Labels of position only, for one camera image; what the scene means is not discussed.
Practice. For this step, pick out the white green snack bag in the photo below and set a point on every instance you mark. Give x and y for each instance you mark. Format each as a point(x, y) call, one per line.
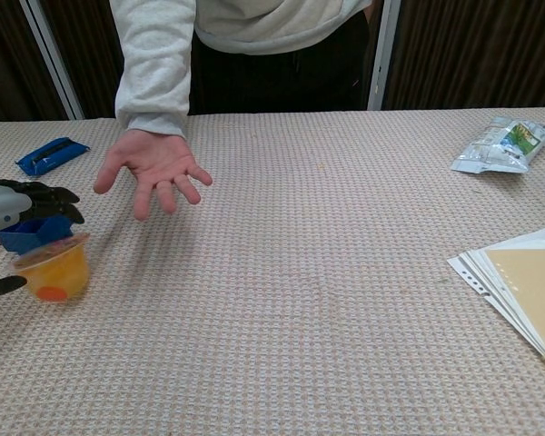
point(504, 145)

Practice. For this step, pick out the person's right hand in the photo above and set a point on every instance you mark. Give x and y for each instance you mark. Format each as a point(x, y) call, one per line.
point(159, 159)

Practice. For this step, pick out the person's black trousers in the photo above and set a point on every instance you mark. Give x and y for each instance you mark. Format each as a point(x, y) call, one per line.
point(277, 82)

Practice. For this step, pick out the person's grey hoodie torso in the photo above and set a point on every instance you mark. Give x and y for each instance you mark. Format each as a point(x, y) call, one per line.
point(277, 20)

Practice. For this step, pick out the orange fruit jelly cup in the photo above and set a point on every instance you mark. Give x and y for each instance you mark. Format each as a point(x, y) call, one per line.
point(56, 272)

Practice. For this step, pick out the blue plastic compartment tray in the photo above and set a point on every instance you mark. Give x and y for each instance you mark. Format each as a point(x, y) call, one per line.
point(36, 234)

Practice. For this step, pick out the slanted white frame post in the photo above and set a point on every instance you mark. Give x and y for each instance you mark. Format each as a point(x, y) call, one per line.
point(50, 59)

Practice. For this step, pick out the stack of punched plastic sleeves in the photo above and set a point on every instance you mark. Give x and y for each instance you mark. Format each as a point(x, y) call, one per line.
point(486, 272)

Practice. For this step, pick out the checked beige tablecloth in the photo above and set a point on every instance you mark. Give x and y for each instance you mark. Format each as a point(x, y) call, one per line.
point(277, 295)

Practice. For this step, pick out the beige paper sheet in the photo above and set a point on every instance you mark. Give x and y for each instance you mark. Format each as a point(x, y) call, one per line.
point(536, 290)

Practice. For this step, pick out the dark pleated curtain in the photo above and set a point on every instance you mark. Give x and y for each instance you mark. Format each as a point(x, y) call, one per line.
point(472, 50)
point(4, 54)

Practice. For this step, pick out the blue snack packet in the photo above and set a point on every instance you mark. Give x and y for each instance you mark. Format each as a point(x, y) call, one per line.
point(50, 156)

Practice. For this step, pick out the person's grey-sleeved right forearm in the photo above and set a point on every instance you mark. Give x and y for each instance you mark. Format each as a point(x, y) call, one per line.
point(156, 59)

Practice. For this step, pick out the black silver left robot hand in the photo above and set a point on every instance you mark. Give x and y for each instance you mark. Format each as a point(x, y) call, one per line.
point(9, 204)

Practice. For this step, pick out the upright white frame post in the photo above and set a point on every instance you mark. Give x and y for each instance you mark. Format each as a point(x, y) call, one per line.
point(381, 54)

